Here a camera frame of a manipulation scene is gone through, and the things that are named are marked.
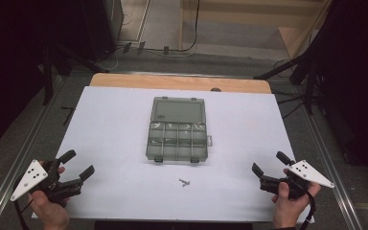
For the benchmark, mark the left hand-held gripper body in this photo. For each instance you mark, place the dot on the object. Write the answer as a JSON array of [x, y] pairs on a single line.
[[28, 180]]

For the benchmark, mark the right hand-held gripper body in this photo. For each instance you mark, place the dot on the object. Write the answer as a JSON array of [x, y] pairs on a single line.
[[310, 174]]

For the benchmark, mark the small metal screw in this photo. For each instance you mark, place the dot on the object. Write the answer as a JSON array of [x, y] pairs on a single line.
[[181, 181], [187, 183]]

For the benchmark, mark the clear grey compartment box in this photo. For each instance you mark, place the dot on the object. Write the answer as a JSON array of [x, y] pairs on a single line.
[[177, 134]]

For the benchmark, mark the person's left hand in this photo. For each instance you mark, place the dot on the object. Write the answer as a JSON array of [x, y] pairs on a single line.
[[51, 214]]

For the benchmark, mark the person's right hand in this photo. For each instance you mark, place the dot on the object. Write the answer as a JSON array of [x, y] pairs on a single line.
[[287, 209]]

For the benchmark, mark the white table mat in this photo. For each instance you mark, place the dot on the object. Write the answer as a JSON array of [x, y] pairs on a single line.
[[115, 127]]

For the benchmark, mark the black tripod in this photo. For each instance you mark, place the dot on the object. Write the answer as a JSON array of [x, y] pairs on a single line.
[[306, 80]]

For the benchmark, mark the black stand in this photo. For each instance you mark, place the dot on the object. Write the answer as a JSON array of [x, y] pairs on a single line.
[[48, 76]]

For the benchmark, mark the wooden table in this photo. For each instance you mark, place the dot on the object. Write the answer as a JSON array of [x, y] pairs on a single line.
[[172, 82]]

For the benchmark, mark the dark floor plug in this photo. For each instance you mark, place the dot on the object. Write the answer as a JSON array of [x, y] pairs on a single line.
[[141, 47], [126, 47], [166, 50]]

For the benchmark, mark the dark cabinet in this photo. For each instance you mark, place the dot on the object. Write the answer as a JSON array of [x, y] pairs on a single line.
[[103, 25]]

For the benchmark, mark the metal floor rail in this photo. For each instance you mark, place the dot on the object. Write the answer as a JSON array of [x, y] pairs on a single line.
[[330, 166], [22, 153]]

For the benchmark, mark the light wooden frame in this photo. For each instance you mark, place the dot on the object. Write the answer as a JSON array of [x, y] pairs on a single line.
[[294, 38]]

